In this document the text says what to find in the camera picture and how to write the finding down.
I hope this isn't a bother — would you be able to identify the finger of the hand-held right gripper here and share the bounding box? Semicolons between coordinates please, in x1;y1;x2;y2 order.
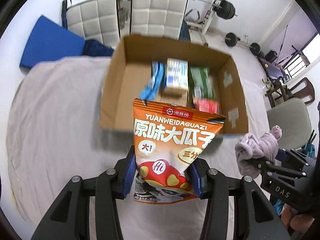
274;149;316;167
246;156;308;178

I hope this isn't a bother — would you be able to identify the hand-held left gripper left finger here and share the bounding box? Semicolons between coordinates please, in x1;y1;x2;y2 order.
30;145;137;240

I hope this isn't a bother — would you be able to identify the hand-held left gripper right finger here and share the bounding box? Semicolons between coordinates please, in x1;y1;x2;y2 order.
186;157;285;240

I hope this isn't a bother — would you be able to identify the purple fluffy cloth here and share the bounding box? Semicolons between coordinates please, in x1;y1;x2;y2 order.
235;125;283;178

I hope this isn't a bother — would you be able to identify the orange snack packet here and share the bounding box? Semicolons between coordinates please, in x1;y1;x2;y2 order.
132;97;227;205

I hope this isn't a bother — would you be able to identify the red snack packet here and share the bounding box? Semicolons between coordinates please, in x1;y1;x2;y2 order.
192;97;221;115

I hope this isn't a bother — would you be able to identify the cardboard box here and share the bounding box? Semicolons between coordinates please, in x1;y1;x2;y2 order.
98;34;250;137

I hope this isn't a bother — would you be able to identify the green snack packet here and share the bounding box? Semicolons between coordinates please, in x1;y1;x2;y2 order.
189;66;216;100

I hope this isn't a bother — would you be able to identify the long blue packet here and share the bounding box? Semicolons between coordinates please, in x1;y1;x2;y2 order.
137;61;166;101

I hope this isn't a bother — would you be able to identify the white and blue tissue pack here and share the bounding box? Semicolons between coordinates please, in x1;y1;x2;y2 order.
162;58;190;96

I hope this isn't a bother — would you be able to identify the person's right hand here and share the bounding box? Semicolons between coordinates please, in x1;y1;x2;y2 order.
282;203;316;231

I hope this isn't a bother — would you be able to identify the grey plastic chair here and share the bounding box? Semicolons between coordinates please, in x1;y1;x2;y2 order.
266;97;312;151

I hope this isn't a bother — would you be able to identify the brown wooden chair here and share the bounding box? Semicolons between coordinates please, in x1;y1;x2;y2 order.
264;77;316;107

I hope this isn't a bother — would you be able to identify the dark exercise machine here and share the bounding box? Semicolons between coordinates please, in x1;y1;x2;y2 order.
257;55;293;80

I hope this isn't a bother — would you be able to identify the black speaker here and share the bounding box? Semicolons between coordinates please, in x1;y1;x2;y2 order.
265;50;278;63

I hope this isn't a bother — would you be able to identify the short barbell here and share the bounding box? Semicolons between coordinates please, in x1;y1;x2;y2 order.
223;32;262;56

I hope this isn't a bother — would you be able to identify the dark blue bag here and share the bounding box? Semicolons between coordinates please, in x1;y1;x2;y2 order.
84;39;116;58

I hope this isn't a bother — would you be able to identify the blue foam mat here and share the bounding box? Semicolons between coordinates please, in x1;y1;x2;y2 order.
19;15;87;70

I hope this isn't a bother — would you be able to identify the white quilted chair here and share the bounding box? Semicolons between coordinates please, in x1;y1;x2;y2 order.
129;0;188;40
65;0;121;48

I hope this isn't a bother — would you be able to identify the black strap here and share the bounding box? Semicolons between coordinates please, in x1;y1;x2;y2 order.
61;0;72;28

